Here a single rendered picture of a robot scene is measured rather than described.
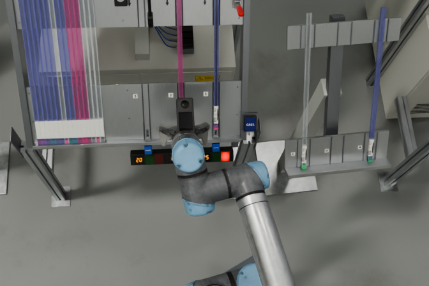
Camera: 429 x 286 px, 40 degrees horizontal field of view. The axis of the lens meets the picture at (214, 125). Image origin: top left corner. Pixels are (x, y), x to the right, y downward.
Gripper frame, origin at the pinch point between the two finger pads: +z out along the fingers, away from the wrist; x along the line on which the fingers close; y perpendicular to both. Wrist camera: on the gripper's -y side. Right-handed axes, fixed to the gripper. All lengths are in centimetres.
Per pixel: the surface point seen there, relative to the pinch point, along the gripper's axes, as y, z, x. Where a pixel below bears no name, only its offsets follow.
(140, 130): 4.5, 16.2, -13.3
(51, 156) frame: 21, 56, -49
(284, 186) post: 43, 78, 46
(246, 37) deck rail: -24.3, 7.2, 19.9
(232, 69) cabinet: -11.9, 43.3, 19.7
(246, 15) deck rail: -31.0, 5.4, 19.9
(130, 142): 8.1, 14.9, -16.4
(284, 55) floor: -12, 114, 54
